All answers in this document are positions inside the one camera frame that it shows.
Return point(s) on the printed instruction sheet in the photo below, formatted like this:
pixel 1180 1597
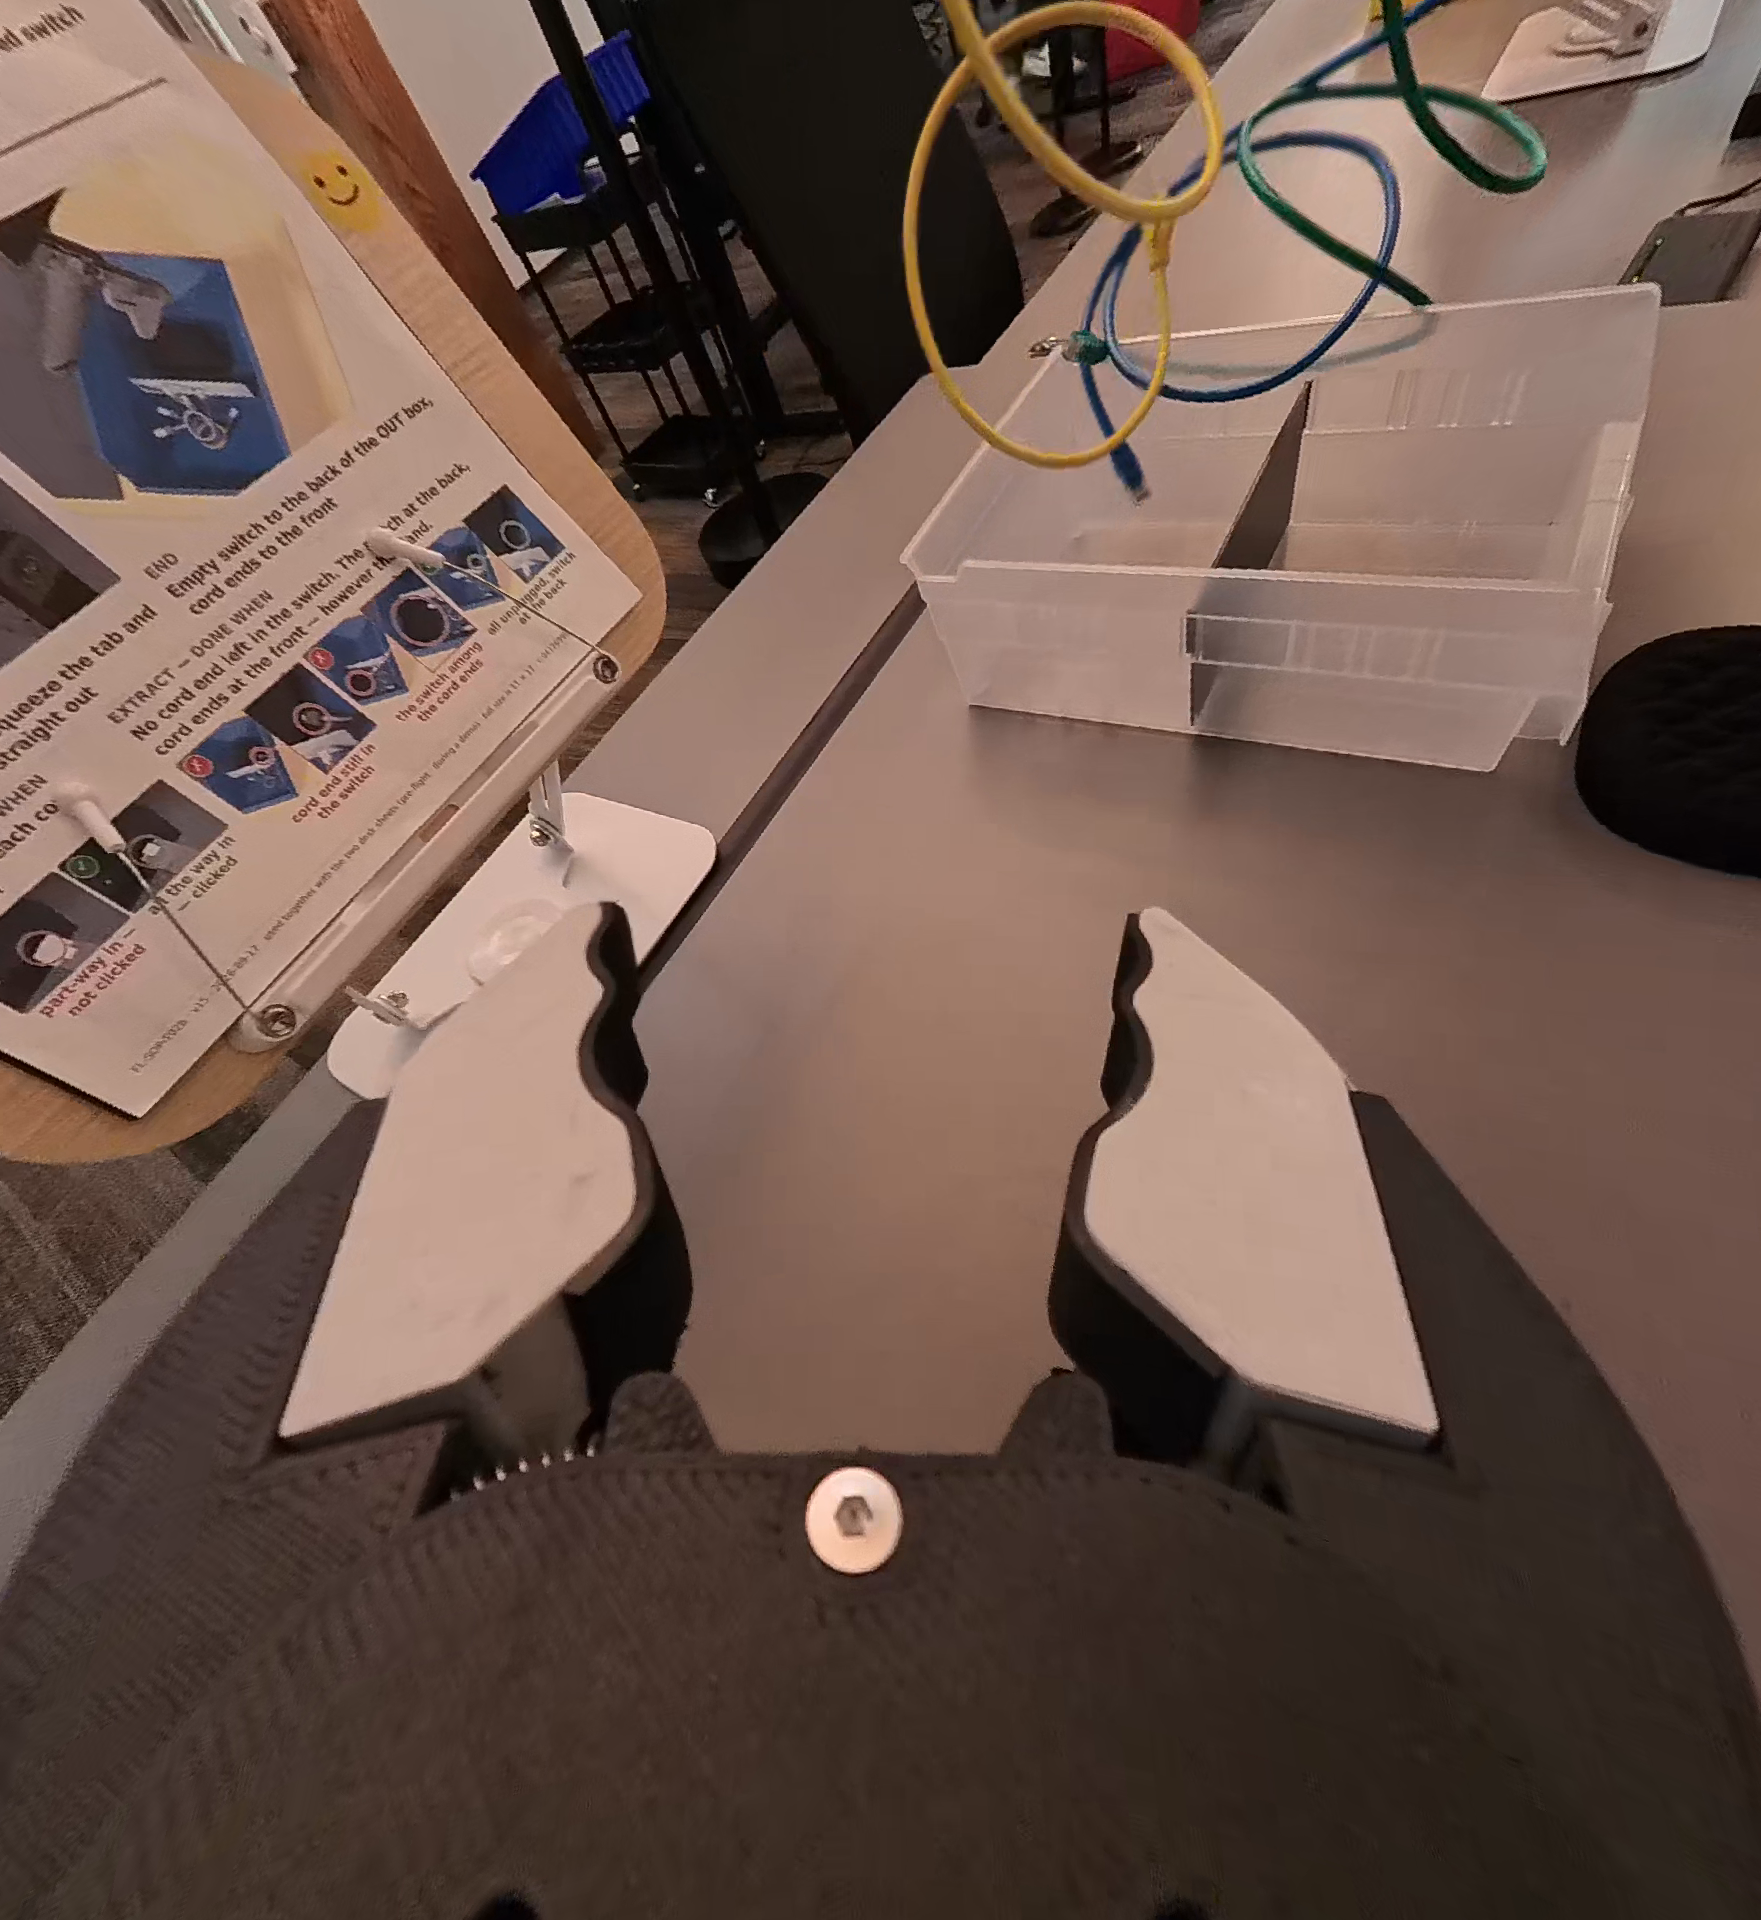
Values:
pixel 145 451

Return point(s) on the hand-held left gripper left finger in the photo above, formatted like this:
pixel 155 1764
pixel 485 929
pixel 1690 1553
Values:
pixel 493 1201

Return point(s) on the blue storage bin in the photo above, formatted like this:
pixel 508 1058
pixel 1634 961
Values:
pixel 554 146

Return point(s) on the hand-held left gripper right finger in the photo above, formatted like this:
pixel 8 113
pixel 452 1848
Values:
pixel 1239 1201

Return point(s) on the white tablet stand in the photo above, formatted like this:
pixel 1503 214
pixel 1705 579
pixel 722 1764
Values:
pixel 1602 68

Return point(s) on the black wrist rest pad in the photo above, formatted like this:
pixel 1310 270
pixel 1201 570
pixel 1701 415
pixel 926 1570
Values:
pixel 1721 746

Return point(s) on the brown wooden post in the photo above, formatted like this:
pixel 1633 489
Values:
pixel 428 165

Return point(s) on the black round floor base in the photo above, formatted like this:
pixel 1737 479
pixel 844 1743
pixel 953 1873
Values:
pixel 763 528

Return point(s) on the clear plastic bin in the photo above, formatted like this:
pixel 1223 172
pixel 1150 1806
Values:
pixel 1418 479

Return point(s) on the yellow smiley sticker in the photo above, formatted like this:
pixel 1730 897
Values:
pixel 345 190

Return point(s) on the instruction sheet on stand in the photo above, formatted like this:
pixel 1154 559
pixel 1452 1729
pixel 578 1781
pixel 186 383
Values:
pixel 69 1127

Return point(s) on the dark grey adapter box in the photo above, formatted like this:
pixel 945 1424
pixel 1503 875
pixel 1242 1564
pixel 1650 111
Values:
pixel 1701 255

